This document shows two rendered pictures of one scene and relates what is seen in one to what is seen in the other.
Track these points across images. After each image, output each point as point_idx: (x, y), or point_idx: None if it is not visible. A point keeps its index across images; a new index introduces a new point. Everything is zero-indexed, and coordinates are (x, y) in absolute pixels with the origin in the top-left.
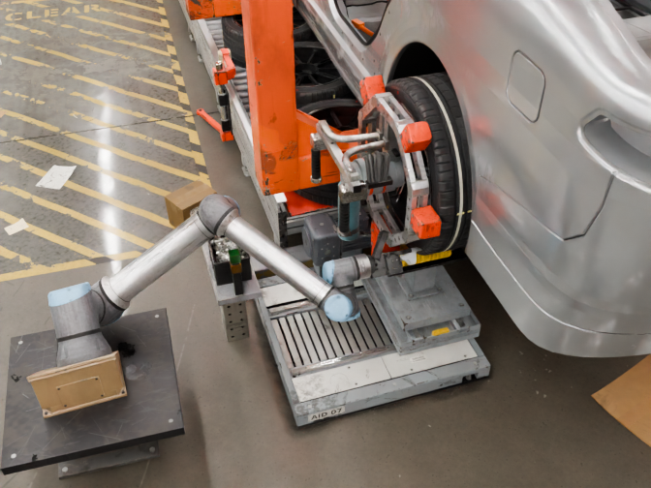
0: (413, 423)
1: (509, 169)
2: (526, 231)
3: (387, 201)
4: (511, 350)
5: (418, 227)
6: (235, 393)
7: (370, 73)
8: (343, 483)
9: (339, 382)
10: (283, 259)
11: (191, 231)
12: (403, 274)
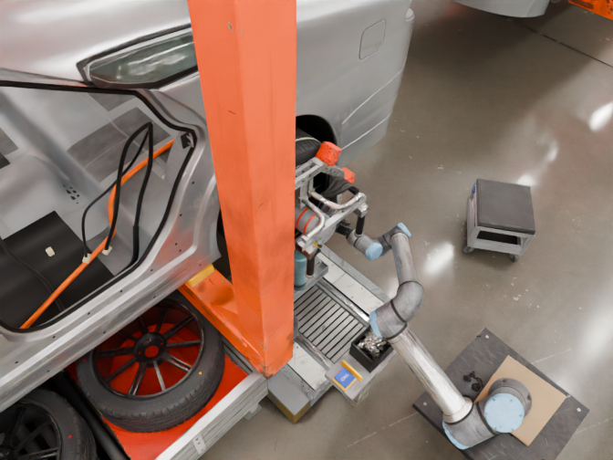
0: (359, 260)
1: (365, 89)
2: (380, 98)
3: None
4: None
5: (351, 180)
6: (403, 362)
7: (171, 259)
8: (418, 277)
9: (367, 297)
10: (407, 254)
11: (414, 334)
12: None
